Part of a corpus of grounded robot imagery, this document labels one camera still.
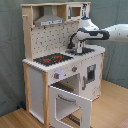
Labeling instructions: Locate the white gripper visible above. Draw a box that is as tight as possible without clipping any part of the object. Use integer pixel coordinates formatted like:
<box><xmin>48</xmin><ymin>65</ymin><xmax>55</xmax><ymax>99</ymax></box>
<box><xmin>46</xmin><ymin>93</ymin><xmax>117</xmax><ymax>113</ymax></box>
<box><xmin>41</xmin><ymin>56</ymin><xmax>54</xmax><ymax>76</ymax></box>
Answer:
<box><xmin>77</xmin><ymin>40</ymin><xmax>84</xmax><ymax>54</ymax></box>

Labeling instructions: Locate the white oven door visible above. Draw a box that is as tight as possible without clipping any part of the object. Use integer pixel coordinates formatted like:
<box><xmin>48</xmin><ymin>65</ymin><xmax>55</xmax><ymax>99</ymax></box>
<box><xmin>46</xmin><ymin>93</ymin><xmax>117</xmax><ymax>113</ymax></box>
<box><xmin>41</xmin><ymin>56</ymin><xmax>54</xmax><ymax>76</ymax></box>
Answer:
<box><xmin>49</xmin><ymin>86</ymin><xmax>92</xmax><ymax>128</ymax></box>

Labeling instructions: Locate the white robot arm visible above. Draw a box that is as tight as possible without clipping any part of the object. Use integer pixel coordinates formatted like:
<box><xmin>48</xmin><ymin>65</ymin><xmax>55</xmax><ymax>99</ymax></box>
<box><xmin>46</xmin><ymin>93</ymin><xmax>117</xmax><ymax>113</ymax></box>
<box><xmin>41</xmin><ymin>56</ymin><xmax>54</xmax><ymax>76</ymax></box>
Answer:
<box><xmin>76</xmin><ymin>17</ymin><xmax>128</xmax><ymax>54</ymax></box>

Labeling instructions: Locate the wooden toy kitchen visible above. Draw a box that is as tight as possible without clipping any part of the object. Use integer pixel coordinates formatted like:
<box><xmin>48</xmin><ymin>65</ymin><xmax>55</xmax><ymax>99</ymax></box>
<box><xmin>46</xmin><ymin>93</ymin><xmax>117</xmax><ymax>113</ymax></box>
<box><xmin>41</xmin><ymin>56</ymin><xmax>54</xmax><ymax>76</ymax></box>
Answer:
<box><xmin>22</xmin><ymin>2</ymin><xmax>105</xmax><ymax>128</ymax></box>

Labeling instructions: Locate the black toy faucet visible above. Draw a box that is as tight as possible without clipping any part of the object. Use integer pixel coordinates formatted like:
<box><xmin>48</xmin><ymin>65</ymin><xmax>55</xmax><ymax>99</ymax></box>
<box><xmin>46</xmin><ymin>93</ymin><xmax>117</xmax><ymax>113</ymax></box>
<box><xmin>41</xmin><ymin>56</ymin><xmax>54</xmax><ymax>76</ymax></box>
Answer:
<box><xmin>68</xmin><ymin>33</ymin><xmax>80</xmax><ymax>49</ymax></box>

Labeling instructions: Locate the silver toy sink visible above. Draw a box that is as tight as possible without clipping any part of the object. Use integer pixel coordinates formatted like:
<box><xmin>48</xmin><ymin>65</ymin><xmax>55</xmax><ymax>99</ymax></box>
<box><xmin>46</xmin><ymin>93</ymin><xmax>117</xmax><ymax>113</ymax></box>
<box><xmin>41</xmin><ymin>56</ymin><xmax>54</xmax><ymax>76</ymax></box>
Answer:
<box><xmin>65</xmin><ymin>47</ymin><xmax>95</xmax><ymax>56</ymax></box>

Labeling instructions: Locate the right red stove knob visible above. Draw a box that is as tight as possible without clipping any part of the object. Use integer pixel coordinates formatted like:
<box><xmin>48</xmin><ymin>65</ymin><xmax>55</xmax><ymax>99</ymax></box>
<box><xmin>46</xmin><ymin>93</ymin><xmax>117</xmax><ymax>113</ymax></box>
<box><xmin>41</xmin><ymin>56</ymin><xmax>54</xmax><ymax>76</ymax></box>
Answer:
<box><xmin>71</xmin><ymin>66</ymin><xmax>78</xmax><ymax>73</ymax></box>

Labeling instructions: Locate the red stove knob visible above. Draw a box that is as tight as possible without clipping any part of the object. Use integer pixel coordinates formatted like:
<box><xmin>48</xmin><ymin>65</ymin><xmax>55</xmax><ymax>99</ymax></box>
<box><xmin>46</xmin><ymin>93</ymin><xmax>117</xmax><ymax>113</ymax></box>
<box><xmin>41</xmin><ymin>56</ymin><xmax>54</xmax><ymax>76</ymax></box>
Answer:
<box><xmin>71</xmin><ymin>66</ymin><xmax>78</xmax><ymax>73</ymax></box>
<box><xmin>54</xmin><ymin>73</ymin><xmax>60</xmax><ymax>79</ymax></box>

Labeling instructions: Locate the black toy stovetop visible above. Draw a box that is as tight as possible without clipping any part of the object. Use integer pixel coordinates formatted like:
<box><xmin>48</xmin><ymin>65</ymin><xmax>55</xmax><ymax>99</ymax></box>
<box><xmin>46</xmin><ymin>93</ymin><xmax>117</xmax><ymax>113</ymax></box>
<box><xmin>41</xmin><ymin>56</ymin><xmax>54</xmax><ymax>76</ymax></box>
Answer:
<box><xmin>34</xmin><ymin>53</ymin><xmax>71</xmax><ymax>66</ymax></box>

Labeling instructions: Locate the white dishwasher door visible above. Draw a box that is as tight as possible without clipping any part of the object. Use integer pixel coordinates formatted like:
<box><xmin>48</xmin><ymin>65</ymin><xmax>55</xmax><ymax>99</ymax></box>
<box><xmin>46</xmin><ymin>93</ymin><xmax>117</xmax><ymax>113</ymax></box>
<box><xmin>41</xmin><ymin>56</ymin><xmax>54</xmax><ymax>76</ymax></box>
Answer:
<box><xmin>80</xmin><ymin>55</ymin><xmax>102</xmax><ymax>100</ymax></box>

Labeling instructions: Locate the toy microwave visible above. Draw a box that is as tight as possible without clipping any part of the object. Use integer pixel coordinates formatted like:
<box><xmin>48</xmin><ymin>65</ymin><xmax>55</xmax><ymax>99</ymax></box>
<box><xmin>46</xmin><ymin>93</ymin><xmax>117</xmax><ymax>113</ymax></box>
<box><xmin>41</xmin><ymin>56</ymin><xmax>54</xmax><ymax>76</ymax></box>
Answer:
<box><xmin>66</xmin><ymin>3</ymin><xmax>90</xmax><ymax>21</ymax></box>

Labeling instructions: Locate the left red stove knob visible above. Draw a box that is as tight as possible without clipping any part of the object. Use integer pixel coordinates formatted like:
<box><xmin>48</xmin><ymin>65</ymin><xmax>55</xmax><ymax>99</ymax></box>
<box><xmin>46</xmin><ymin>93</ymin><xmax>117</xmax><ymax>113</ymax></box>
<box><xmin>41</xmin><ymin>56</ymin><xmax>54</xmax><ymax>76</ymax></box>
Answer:
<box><xmin>54</xmin><ymin>73</ymin><xmax>60</xmax><ymax>79</ymax></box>

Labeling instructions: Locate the grey range hood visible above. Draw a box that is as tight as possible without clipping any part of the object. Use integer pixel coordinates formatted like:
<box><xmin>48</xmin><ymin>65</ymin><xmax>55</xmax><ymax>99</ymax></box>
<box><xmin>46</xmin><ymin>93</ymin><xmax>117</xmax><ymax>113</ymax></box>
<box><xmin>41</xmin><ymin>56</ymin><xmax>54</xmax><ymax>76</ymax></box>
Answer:
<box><xmin>35</xmin><ymin>5</ymin><xmax>64</xmax><ymax>27</ymax></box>

